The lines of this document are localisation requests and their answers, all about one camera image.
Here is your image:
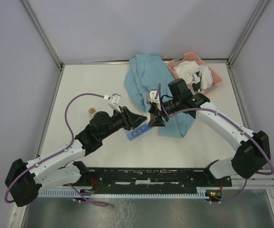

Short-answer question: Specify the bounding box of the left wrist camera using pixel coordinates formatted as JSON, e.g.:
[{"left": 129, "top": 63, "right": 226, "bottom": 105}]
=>
[{"left": 108, "top": 94, "right": 121, "bottom": 112}]

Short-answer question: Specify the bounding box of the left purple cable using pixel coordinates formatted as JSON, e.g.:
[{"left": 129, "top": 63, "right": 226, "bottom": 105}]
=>
[{"left": 5, "top": 93, "right": 115, "bottom": 207}]

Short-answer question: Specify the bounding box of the white cap pill bottle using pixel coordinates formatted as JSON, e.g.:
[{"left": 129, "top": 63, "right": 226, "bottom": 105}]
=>
[{"left": 144, "top": 112, "right": 151, "bottom": 124}]

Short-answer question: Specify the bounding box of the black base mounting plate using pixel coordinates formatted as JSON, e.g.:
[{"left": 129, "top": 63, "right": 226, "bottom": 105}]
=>
[{"left": 76, "top": 167, "right": 232, "bottom": 189}]

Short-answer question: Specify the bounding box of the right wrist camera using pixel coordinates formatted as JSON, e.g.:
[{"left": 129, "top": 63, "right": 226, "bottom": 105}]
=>
[{"left": 146, "top": 90, "right": 161, "bottom": 110}]

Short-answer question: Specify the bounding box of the open amber pill bottle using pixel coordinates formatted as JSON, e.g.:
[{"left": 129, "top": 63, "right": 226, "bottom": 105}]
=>
[{"left": 88, "top": 108, "right": 96, "bottom": 119}]

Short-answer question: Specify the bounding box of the pink perforated plastic basket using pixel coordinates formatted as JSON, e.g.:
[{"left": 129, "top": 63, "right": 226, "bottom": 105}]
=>
[{"left": 167, "top": 52, "right": 223, "bottom": 94}]

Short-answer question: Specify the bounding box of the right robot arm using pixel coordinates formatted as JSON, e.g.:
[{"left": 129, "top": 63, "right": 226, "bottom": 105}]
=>
[{"left": 147, "top": 79, "right": 274, "bottom": 186}]

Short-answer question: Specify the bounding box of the white crumpled cloth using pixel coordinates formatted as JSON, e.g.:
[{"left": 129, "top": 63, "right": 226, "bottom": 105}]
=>
[{"left": 174, "top": 61, "right": 213, "bottom": 93}]

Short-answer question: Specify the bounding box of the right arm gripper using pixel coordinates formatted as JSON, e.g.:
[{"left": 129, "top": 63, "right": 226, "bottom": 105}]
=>
[{"left": 147, "top": 97, "right": 181, "bottom": 127}]

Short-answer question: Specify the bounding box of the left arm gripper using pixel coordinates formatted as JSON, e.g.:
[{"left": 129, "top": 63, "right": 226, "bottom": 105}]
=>
[{"left": 100, "top": 106, "right": 147, "bottom": 140}]

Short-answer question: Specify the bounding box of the blue weekly pill organizer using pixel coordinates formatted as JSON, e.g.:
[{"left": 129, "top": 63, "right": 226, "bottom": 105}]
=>
[{"left": 125, "top": 124, "right": 152, "bottom": 141}]

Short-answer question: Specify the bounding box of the light blue cloth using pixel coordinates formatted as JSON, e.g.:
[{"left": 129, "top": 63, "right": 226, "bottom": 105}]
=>
[{"left": 124, "top": 53, "right": 197, "bottom": 138}]

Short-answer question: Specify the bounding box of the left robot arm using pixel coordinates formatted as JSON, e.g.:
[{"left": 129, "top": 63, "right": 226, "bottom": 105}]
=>
[{"left": 4, "top": 106, "right": 150, "bottom": 207}]

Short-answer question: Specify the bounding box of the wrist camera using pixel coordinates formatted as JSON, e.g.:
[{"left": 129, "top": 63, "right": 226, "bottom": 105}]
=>
[
  {"left": 108, "top": 94, "right": 121, "bottom": 112},
  {"left": 146, "top": 90, "right": 161, "bottom": 110}
]

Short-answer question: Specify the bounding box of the white cable duct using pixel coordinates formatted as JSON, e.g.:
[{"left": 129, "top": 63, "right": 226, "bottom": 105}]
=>
[{"left": 38, "top": 187, "right": 211, "bottom": 198}]

